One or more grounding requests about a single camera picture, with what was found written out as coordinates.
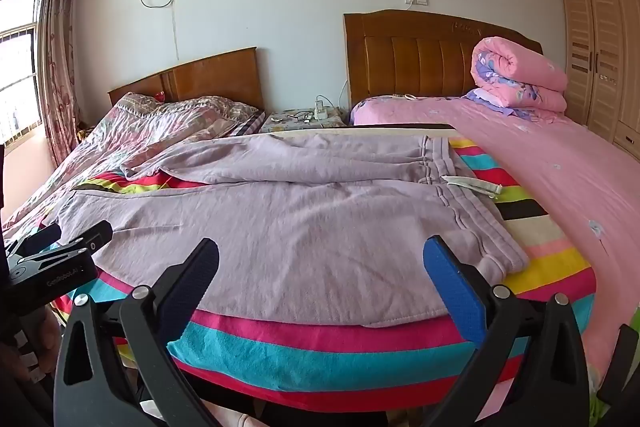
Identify pink patterned quilt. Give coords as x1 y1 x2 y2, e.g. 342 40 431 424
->
0 92 266 233

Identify bright striped blanket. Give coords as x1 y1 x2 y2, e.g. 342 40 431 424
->
50 123 598 413

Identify pink floral curtain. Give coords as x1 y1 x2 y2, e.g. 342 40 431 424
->
37 0 83 168

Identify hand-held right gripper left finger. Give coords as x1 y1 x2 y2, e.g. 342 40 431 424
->
52 237 221 427

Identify plain wooden headboard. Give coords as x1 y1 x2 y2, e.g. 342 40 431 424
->
108 47 265 110

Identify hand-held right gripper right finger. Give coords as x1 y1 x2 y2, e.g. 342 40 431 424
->
422 235 591 427

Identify lilac pants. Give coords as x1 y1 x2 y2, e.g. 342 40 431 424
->
52 129 531 328

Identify pink bedsheet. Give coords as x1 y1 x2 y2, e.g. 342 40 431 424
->
348 94 640 388

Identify white charger cable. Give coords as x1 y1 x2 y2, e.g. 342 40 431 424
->
315 79 351 114

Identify cloth-covered nightstand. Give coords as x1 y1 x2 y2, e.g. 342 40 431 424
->
260 107 348 135

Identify barred window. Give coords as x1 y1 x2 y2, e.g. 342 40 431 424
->
0 0 43 145

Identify rolled pink floral quilt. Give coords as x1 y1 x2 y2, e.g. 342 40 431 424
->
460 36 569 120

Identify light wooden wardrobe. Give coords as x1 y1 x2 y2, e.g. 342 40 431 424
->
557 0 640 162

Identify person's left hand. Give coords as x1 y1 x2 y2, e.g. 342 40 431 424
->
10 304 63 383

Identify padded wooden headboard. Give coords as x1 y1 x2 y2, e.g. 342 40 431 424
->
343 9 543 112

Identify checked pillow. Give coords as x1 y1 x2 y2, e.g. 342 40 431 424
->
227 111 267 136

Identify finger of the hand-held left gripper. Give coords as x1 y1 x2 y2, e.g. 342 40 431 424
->
60 220 114 258
4 223 63 260

